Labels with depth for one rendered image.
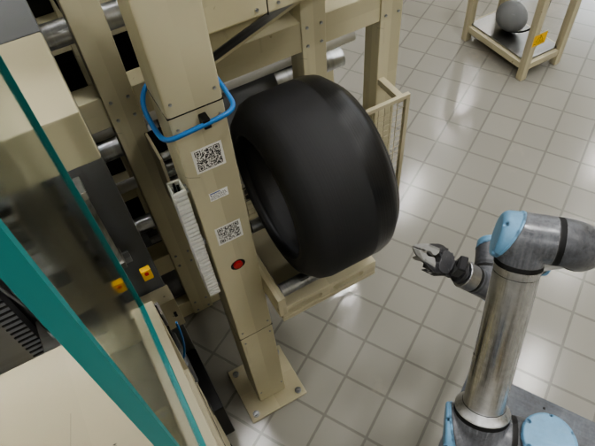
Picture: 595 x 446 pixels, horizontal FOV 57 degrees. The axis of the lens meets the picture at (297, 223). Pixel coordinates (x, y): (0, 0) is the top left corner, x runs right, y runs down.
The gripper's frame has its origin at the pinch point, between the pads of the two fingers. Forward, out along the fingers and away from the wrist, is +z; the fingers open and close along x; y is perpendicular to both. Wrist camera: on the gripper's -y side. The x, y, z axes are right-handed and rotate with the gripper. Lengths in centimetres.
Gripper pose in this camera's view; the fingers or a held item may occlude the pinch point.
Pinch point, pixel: (417, 248)
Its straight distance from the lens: 172.7
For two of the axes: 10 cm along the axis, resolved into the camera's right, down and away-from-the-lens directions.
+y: -4.2, 0.9, 9.0
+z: -8.4, -4.1, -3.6
